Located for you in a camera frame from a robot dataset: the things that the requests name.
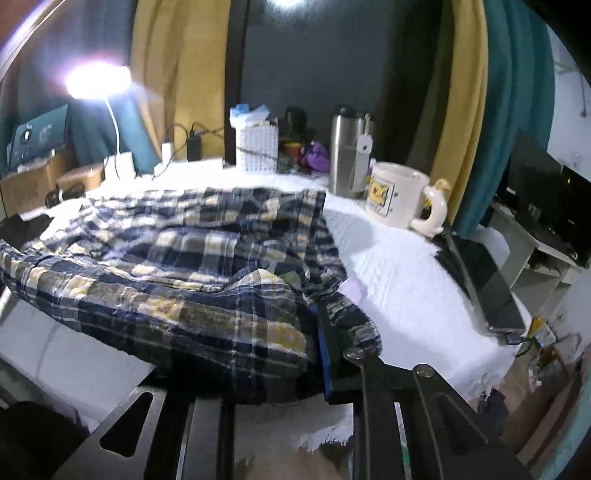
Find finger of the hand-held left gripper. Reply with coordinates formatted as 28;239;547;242
0;213;55;254

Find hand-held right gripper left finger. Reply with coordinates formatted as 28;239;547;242
69;385;237;480

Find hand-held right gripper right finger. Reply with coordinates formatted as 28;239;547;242
316;300;533;480

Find plaid pants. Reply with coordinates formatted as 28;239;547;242
0;186;384;407

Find cardboard box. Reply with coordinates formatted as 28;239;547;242
0;147;77;217

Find teal box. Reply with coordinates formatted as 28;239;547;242
6;104;70;174

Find white desk lamp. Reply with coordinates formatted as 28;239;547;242
64;64;138;182

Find teal curtain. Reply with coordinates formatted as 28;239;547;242
455;0;557;229
65;95;162;178

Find white table cloth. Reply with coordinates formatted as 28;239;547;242
0;161;532;450

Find black laptop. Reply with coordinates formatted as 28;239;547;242
434;230;528;344

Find cream ceramic mug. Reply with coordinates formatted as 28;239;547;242
365;161;451;238

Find black power adapter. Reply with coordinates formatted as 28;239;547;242
186;128;204;162

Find purple cloth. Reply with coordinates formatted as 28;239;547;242
301;141;331;174

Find steel tumbler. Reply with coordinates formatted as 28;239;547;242
329;105;376;200

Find white shelf unit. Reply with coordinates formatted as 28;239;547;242
489;200;583;308

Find yellow curtain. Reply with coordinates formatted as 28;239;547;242
427;0;490;222
130;0;232;162

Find white plastic basket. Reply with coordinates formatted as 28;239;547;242
235;121;280;174

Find blue plastic bag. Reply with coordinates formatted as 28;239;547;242
230;104;271;127

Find black monitor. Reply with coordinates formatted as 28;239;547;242
505;129;591;269

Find black cable bundle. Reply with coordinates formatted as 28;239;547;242
45;184;86;208

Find black charger cable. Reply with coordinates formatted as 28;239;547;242
164;121;232;148

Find black vertical post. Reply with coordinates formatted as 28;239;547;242
224;0;250;167

